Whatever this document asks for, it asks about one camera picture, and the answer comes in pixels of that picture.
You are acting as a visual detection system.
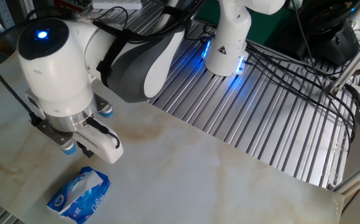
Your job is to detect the white paper napkin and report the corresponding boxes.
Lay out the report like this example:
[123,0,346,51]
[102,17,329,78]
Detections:
[60,170,104,215]

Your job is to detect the aluminium frame beam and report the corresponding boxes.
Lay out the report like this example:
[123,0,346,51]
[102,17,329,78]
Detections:
[330,26,360,94]

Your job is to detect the black camera cable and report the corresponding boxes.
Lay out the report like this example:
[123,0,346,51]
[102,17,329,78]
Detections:
[86,116,121,149]
[0,6,199,127]

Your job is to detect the black steering wheel base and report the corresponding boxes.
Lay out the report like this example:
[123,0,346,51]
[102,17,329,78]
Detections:
[274,18,360,66]

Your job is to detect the white power strip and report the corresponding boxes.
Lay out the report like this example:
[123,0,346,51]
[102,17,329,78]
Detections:
[91,0,143,10]

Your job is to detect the blue tissue pack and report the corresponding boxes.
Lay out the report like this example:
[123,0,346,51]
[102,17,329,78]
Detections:
[46,166,111,224]

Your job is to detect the red printed box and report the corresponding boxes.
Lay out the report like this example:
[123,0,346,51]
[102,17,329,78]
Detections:
[53,0,93,13]

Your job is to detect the green board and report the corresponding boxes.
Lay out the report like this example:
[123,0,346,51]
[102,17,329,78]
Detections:
[195,0,292,47]

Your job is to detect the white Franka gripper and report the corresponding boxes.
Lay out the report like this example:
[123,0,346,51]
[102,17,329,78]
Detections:
[24,89,124,165]

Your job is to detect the marble pattern board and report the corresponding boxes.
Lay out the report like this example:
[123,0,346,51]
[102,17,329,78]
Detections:
[0,51,345,224]

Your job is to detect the black cable bundle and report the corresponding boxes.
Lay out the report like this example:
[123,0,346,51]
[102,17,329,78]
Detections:
[244,40,360,144]

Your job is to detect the black steering wheel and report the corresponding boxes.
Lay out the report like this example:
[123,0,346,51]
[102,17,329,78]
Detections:
[300,0,360,37]

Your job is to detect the blue-grey metal shelf frame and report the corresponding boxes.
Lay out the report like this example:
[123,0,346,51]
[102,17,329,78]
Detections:
[0,0,16,30]

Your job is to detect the grey metal post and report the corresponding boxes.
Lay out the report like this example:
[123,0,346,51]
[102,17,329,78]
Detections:
[20,0,37,17]

